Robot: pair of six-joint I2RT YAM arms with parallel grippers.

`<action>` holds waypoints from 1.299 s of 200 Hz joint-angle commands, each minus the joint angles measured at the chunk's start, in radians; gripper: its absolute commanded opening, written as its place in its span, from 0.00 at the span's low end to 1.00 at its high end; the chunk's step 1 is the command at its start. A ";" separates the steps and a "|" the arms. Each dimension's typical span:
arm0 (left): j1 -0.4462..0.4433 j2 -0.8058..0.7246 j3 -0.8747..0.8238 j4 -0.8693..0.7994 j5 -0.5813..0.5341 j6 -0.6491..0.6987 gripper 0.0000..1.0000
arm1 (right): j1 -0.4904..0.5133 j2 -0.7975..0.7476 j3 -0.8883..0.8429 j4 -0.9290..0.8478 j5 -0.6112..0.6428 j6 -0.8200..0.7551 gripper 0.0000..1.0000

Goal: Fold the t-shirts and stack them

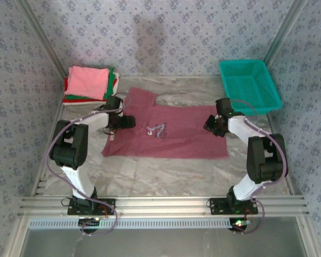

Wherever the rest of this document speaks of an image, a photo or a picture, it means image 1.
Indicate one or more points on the folded red t-shirt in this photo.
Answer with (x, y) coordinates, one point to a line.
(77, 100)

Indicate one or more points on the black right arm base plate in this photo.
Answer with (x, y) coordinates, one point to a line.
(216, 206)

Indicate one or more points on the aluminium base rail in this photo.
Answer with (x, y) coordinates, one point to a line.
(160, 204)

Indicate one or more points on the aluminium frame post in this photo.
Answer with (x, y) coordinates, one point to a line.
(283, 32)
(42, 40)

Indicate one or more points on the folded green t-shirt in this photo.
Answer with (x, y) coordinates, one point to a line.
(111, 80)

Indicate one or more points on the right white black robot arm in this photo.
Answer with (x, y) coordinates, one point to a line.
(246, 187)

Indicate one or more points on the teal plastic basket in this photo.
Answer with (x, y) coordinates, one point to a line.
(246, 77)

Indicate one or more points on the maroon t-shirt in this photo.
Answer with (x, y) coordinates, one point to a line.
(176, 144)

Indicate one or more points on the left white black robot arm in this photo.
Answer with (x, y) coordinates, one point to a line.
(77, 182)

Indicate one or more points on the stack of folded clothes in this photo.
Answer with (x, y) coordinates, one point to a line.
(117, 77)

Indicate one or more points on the folded pink t-shirt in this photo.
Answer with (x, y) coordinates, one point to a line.
(85, 80)

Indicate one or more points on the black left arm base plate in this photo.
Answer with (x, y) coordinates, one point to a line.
(107, 202)

